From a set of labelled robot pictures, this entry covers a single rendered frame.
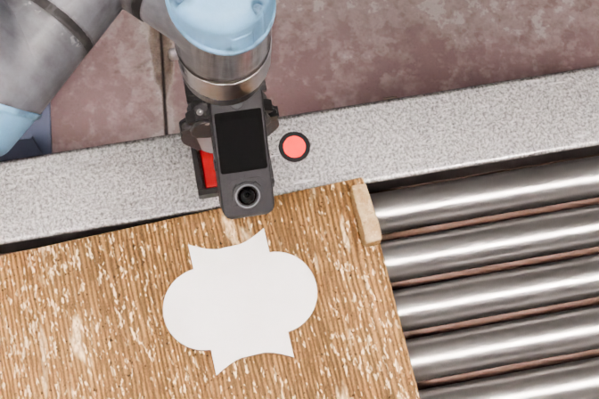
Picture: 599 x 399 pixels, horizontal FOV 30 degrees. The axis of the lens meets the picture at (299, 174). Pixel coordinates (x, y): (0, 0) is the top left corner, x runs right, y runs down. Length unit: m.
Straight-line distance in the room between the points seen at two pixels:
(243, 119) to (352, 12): 1.26
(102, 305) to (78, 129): 1.06
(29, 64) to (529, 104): 0.57
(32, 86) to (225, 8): 0.15
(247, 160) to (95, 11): 0.21
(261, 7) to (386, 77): 1.37
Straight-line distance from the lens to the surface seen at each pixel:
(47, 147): 2.09
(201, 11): 0.77
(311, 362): 1.07
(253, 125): 0.94
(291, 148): 1.12
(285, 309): 1.06
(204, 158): 1.11
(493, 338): 1.11
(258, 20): 0.78
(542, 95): 1.18
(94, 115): 2.11
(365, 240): 1.06
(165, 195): 1.11
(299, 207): 1.09
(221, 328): 1.06
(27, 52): 0.80
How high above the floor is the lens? 2.00
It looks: 75 degrees down
